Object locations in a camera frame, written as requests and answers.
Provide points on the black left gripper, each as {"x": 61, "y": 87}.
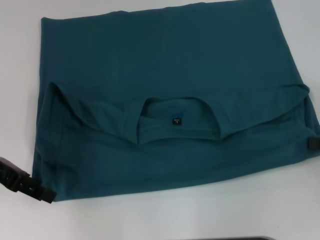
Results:
{"x": 6, "y": 172}

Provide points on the teal printed t-shirt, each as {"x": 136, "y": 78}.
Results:
{"x": 162, "y": 75}

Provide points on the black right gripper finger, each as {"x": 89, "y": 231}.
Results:
{"x": 313, "y": 144}

